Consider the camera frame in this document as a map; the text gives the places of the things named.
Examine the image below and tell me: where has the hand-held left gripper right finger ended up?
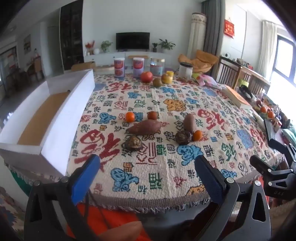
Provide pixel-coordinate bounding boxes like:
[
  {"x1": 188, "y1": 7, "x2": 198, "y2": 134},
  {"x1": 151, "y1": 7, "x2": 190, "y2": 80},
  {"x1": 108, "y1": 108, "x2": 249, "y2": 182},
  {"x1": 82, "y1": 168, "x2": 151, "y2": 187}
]
[{"x1": 195, "y1": 155, "x2": 271, "y2": 241}]

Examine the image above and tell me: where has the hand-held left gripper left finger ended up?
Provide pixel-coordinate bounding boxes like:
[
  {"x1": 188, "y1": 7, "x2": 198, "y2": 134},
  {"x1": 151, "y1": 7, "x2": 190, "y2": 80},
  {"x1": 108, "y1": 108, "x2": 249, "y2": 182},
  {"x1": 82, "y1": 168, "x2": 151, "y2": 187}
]
[{"x1": 24, "y1": 154, "x2": 101, "y2": 241}]

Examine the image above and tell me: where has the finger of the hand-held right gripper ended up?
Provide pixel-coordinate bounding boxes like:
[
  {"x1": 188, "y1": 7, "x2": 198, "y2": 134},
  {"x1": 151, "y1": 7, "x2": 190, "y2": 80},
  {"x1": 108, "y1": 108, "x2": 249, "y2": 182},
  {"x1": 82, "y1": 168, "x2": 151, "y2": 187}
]
[
  {"x1": 268, "y1": 138, "x2": 290, "y2": 154},
  {"x1": 250, "y1": 155, "x2": 278, "y2": 179}
]

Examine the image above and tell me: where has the dark water chestnut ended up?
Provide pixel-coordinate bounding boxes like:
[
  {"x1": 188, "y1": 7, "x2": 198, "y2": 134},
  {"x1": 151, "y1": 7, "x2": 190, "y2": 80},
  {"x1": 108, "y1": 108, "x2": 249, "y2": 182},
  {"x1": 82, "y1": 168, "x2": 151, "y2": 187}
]
[{"x1": 175, "y1": 130, "x2": 192, "y2": 145}]

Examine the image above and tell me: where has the short sweet potato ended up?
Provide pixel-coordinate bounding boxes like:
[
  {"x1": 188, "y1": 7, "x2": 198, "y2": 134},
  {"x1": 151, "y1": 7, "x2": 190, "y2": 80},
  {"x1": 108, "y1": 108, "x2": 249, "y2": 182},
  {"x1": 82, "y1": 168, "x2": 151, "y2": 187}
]
[{"x1": 183, "y1": 113, "x2": 196, "y2": 134}]

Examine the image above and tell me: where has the brown water chestnut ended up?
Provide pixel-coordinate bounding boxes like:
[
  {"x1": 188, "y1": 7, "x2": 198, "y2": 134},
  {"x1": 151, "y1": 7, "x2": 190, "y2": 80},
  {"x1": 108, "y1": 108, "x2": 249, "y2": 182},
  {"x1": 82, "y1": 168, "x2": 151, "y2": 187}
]
[{"x1": 121, "y1": 136, "x2": 143, "y2": 151}]

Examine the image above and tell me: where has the long sweet potato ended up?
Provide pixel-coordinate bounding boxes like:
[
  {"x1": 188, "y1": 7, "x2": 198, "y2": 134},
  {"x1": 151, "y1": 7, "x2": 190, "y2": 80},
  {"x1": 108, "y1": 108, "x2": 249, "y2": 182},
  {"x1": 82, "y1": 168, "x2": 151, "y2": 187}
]
[{"x1": 126, "y1": 120, "x2": 162, "y2": 135}]

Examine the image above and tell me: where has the white cardboard box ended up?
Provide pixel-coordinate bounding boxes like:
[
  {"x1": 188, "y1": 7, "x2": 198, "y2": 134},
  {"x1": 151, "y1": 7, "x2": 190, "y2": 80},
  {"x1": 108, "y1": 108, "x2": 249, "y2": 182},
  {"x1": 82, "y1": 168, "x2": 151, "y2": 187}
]
[{"x1": 0, "y1": 69, "x2": 96, "y2": 176}]

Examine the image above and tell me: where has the red apple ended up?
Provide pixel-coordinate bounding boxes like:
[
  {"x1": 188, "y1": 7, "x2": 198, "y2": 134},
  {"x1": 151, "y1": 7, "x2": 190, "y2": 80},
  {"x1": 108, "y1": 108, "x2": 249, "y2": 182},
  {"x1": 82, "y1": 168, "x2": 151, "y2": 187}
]
[{"x1": 141, "y1": 71, "x2": 153, "y2": 83}]

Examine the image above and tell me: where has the person's right forearm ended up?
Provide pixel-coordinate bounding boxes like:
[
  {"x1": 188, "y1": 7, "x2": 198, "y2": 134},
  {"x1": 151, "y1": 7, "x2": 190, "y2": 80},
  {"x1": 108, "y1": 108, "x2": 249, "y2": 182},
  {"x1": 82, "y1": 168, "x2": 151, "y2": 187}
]
[{"x1": 269, "y1": 199, "x2": 296, "y2": 234}]

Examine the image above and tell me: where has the black rectangular object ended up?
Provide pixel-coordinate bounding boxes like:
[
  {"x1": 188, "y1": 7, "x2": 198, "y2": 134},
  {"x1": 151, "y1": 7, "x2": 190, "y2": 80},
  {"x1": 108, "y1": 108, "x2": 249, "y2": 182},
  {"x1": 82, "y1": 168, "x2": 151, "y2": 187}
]
[{"x1": 264, "y1": 119, "x2": 276, "y2": 140}]

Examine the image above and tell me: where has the person's orange clothing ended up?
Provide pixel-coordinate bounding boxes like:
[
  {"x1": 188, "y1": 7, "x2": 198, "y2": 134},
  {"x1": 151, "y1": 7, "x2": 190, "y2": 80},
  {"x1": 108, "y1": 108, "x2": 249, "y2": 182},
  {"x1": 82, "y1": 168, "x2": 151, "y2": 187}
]
[{"x1": 67, "y1": 203, "x2": 151, "y2": 241}]

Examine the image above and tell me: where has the printed woven tablecloth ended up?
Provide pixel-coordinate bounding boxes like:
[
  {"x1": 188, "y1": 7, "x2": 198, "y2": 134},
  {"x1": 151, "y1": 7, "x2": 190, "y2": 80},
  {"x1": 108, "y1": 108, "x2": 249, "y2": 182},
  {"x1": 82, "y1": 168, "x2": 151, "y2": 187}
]
[{"x1": 3, "y1": 74, "x2": 288, "y2": 214}]

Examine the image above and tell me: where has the orange covered book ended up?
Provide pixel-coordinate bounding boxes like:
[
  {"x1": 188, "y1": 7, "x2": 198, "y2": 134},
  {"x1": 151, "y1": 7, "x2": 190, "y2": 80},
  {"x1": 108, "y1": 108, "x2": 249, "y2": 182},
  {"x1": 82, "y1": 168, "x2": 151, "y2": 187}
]
[{"x1": 222, "y1": 87, "x2": 252, "y2": 109}]

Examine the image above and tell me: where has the patterned floor rug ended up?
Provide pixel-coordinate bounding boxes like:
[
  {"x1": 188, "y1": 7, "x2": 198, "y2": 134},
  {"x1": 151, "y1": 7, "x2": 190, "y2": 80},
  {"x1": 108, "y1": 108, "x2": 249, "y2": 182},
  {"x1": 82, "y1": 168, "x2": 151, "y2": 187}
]
[{"x1": 0, "y1": 185, "x2": 26, "y2": 224}]

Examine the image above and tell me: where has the bright window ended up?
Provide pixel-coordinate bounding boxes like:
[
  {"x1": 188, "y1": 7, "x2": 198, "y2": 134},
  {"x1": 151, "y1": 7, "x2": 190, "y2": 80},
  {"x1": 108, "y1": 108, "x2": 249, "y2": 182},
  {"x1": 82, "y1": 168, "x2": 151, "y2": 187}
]
[{"x1": 273, "y1": 35, "x2": 295, "y2": 79}]

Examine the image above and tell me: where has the wooden slatted chair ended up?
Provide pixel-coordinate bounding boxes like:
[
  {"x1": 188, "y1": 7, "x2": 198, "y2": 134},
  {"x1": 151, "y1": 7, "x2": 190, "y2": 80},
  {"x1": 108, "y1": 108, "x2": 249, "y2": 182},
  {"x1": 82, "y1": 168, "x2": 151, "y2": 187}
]
[{"x1": 217, "y1": 56, "x2": 271, "y2": 93}]

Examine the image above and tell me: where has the pink snack bag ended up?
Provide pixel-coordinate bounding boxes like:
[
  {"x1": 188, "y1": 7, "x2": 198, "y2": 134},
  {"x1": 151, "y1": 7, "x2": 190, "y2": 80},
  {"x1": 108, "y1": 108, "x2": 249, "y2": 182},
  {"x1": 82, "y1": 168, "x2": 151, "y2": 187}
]
[{"x1": 192, "y1": 73, "x2": 218, "y2": 87}]

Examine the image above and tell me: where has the white curtain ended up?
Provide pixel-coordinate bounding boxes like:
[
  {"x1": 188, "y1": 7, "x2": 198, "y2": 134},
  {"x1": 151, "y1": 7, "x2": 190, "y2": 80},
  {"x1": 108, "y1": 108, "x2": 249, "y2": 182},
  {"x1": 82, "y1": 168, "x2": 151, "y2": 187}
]
[{"x1": 262, "y1": 21, "x2": 278, "y2": 79}]

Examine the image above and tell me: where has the clear jar with black lid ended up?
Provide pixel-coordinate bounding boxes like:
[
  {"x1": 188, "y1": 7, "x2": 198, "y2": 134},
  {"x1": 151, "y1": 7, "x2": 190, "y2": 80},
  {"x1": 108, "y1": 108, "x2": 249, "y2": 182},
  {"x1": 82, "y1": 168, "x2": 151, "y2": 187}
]
[{"x1": 179, "y1": 62, "x2": 193, "y2": 80}]

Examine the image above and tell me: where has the brown cardboard box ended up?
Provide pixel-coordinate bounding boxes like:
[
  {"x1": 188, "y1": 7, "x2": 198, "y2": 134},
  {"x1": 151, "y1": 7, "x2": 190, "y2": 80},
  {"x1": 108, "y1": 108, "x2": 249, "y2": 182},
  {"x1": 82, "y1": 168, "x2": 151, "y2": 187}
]
[{"x1": 71, "y1": 61, "x2": 96, "y2": 71}]

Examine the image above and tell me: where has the orange bean bag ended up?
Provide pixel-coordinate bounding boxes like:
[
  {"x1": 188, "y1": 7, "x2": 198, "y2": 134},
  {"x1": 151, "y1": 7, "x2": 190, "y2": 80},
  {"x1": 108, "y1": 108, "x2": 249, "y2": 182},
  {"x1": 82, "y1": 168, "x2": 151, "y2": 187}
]
[{"x1": 178, "y1": 50, "x2": 219, "y2": 72}]

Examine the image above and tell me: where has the left red-label can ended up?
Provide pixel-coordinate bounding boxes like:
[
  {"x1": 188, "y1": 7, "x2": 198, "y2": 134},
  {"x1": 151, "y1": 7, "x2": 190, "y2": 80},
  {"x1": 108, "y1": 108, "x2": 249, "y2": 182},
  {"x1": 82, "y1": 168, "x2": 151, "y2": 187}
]
[{"x1": 114, "y1": 58, "x2": 126, "y2": 77}]

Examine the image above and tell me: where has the red-label can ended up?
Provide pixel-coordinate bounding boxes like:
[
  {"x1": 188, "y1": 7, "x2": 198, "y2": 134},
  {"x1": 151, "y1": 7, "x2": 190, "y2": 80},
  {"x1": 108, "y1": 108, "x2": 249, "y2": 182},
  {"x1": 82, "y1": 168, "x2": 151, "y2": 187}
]
[
  {"x1": 114, "y1": 58, "x2": 126, "y2": 77},
  {"x1": 132, "y1": 57, "x2": 145, "y2": 78}
]

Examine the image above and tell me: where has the white television cabinet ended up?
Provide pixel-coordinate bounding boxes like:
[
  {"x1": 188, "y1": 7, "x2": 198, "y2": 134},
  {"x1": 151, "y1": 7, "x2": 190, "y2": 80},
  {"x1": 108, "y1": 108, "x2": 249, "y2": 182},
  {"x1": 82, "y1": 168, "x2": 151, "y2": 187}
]
[{"x1": 84, "y1": 51, "x2": 178, "y2": 70}]

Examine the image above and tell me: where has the clear jar with gold lid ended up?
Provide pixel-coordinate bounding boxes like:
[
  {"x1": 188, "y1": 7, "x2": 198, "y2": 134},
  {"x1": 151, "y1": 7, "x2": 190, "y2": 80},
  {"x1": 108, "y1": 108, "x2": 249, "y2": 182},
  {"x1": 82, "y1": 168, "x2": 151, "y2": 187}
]
[{"x1": 150, "y1": 58, "x2": 165, "y2": 76}]

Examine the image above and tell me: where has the right red-label can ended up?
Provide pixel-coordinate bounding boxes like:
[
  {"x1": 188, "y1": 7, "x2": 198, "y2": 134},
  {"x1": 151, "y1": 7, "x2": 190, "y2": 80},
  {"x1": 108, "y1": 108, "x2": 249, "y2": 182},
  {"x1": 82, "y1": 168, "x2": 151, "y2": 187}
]
[{"x1": 132, "y1": 57, "x2": 145, "y2": 78}]

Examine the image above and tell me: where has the red flower arrangement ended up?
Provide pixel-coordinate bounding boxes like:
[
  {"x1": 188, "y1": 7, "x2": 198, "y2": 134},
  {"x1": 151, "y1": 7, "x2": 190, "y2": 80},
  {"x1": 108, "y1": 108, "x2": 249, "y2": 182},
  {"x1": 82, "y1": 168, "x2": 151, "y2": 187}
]
[{"x1": 85, "y1": 40, "x2": 95, "y2": 55}]

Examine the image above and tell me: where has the grey curtain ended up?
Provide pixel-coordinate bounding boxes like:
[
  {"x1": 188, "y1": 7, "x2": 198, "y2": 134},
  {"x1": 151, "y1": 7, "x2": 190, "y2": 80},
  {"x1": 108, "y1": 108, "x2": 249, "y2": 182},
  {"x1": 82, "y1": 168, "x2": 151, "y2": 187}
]
[{"x1": 201, "y1": 0, "x2": 226, "y2": 61}]

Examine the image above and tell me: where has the green potted plant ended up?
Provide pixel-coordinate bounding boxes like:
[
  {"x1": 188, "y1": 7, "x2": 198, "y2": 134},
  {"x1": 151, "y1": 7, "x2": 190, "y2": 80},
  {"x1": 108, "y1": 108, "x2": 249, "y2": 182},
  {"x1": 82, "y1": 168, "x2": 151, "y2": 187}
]
[{"x1": 100, "y1": 40, "x2": 114, "y2": 52}]

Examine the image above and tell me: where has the cloth covered standing air conditioner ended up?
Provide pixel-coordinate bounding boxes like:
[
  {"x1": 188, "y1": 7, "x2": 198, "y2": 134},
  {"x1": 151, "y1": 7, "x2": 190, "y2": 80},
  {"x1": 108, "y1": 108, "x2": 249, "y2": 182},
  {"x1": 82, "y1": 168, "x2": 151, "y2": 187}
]
[{"x1": 187, "y1": 13, "x2": 207, "y2": 58}]

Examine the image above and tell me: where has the large leafy potted plant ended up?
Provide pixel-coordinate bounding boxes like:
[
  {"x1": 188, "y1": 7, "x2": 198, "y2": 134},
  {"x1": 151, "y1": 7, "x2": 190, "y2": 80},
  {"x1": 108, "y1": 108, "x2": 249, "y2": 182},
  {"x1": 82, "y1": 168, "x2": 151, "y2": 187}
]
[{"x1": 158, "y1": 39, "x2": 175, "y2": 53}]

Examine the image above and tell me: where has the dark tall cabinet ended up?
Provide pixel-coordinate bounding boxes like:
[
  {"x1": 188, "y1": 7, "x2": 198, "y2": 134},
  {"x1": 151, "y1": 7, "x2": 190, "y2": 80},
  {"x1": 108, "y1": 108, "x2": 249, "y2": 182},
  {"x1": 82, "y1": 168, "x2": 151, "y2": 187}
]
[{"x1": 60, "y1": 0, "x2": 84, "y2": 70}]

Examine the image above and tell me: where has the black television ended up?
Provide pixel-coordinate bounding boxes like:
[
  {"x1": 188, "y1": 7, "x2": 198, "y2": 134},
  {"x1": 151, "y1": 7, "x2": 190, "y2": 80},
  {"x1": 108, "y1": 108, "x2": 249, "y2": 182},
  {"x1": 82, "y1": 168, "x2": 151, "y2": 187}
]
[{"x1": 116, "y1": 32, "x2": 150, "y2": 51}]

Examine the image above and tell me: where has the black cable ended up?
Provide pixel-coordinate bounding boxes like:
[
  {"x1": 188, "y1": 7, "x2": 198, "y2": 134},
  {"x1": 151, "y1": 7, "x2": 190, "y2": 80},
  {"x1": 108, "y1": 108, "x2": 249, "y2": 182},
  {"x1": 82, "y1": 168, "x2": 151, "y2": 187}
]
[{"x1": 86, "y1": 191, "x2": 110, "y2": 231}]

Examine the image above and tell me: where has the red wall hanging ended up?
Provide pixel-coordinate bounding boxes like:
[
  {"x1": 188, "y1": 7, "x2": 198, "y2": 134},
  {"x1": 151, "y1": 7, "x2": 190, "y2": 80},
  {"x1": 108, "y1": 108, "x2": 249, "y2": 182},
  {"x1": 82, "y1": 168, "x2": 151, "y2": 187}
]
[{"x1": 224, "y1": 19, "x2": 235, "y2": 37}]

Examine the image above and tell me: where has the wall painting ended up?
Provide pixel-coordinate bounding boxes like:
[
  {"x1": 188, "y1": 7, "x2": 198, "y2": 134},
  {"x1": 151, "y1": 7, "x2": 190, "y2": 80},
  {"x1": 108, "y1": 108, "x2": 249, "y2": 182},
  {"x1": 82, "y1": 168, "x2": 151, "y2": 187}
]
[{"x1": 23, "y1": 35, "x2": 31, "y2": 55}]

